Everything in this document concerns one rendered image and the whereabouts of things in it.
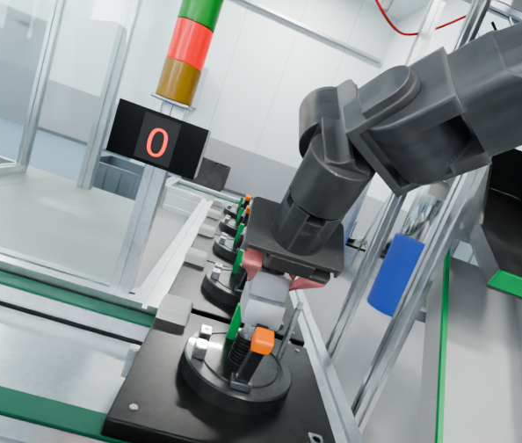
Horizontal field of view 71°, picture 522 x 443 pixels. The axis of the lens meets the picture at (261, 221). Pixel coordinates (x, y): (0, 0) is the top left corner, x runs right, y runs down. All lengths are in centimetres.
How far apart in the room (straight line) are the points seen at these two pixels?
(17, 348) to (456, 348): 55
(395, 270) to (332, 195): 105
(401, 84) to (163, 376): 37
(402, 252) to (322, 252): 97
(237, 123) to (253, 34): 194
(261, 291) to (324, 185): 18
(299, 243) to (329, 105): 13
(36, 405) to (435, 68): 44
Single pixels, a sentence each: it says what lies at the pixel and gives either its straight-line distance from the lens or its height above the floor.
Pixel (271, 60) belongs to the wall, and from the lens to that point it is 915.
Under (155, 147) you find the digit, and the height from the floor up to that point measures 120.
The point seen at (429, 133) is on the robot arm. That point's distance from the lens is 28.
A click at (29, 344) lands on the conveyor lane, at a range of 57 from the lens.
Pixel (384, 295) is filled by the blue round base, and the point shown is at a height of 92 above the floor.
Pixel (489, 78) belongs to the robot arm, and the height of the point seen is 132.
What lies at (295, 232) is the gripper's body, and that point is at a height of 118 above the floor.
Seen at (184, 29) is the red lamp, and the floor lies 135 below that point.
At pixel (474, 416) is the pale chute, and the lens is 55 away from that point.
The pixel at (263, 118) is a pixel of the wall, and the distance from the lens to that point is 900.
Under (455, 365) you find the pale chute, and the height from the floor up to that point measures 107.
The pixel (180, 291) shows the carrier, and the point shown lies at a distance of 65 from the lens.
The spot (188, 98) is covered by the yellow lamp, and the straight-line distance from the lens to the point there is 53.
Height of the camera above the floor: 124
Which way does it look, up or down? 10 degrees down
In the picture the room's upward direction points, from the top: 20 degrees clockwise
